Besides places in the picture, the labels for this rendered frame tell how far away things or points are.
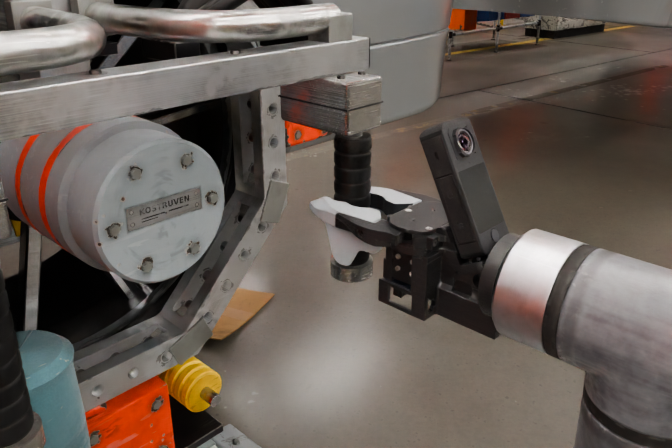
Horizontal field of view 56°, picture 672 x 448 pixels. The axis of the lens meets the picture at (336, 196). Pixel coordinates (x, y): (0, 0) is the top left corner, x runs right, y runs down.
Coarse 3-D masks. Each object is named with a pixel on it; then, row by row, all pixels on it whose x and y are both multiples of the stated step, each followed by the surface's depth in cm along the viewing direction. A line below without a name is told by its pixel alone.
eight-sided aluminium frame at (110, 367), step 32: (256, 96) 78; (256, 128) 80; (256, 160) 81; (256, 192) 83; (224, 224) 84; (256, 224) 82; (224, 256) 81; (192, 288) 83; (224, 288) 82; (160, 320) 81; (192, 320) 79; (96, 352) 74; (128, 352) 74; (160, 352) 76; (192, 352) 79; (96, 384) 71; (128, 384) 74
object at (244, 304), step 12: (240, 288) 211; (240, 300) 203; (252, 300) 203; (264, 300) 202; (228, 312) 196; (240, 312) 196; (252, 312) 196; (216, 324) 190; (228, 324) 190; (240, 324) 190; (216, 336) 182
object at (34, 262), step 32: (128, 0) 84; (160, 0) 76; (96, 64) 73; (128, 64) 97; (192, 128) 90; (224, 128) 86; (224, 160) 87; (32, 256) 72; (64, 256) 95; (32, 288) 73; (64, 288) 88; (96, 288) 87; (128, 288) 83; (160, 288) 84; (32, 320) 74; (64, 320) 82; (96, 320) 81; (128, 320) 82
